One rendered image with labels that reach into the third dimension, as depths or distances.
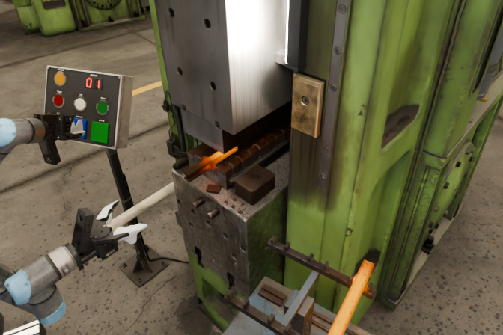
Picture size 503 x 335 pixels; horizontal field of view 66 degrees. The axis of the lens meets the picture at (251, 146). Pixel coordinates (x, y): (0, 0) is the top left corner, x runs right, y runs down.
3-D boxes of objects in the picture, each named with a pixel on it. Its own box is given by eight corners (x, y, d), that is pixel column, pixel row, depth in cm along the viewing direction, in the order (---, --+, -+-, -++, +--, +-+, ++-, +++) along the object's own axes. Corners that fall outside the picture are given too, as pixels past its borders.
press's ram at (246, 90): (254, 146, 111) (251, 3, 88) (171, 103, 133) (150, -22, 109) (335, 93, 136) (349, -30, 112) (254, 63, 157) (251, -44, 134)
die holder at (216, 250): (248, 302, 148) (245, 220, 122) (185, 249, 169) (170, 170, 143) (331, 220, 181) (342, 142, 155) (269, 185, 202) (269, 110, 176)
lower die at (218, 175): (226, 190, 133) (224, 170, 128) (188, 166, 144) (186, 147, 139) (300, 137, 158) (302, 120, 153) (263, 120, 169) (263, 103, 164)
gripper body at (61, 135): (76, 115, 128) (48, 116, 117) (74, 140, 129) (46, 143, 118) (57, 112, 130) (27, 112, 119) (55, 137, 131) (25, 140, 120)
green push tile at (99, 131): (106, 144, 146) (108, 124, 145) (89, 140, 148) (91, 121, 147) (109, 143, 148) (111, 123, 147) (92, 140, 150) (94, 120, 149)
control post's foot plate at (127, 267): (139, 289, 207) (135, 279, 201) (117, 266, 219) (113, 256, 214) (171, 264, 219) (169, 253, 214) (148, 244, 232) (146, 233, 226)
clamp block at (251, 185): (252, 206, 127) (252, 191, 123) (233, 194, 131) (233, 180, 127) (276, 188, 134) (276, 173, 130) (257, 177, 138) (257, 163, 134)
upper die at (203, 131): (224, 154, 124) (221, 129, 119) (183, 131, 135) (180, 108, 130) (302, 104, 149) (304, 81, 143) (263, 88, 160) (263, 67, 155)
